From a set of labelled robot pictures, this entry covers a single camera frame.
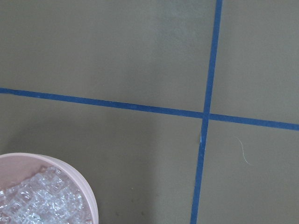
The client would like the pink bowl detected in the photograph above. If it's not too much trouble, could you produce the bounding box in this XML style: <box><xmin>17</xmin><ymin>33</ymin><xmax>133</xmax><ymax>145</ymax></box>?
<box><xmin>0</xmin><ymin>153</ymin><xmax>99</xmax><ymax>224</ymax></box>

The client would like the clear ice cubes pile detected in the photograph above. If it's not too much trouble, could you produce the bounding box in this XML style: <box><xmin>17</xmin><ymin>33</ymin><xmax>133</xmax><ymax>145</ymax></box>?
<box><xmin>0</xmin><ymin>166</ymin><xmax>84</xmax><ymax>224</ymax></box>

